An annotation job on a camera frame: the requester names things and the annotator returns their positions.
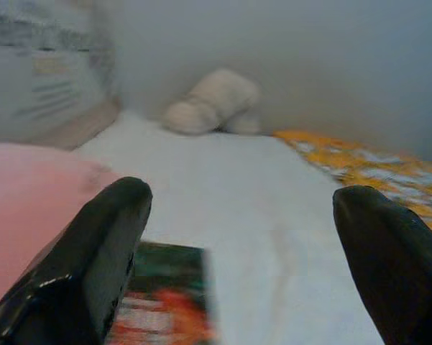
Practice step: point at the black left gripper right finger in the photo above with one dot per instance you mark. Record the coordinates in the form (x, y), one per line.
(399, 273)

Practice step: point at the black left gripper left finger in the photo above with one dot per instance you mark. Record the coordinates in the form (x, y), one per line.
(68, 273)

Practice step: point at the pink pillow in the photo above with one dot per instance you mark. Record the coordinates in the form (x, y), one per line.
(28, 194)

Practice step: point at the dark green red book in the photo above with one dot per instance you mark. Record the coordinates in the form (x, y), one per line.
(165, 294)

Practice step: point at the yellow cartoon print blanket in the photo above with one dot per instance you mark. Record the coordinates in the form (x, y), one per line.
(373, 161)

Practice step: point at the cream plush toy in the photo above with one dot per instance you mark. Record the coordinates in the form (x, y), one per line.
(215, 100)

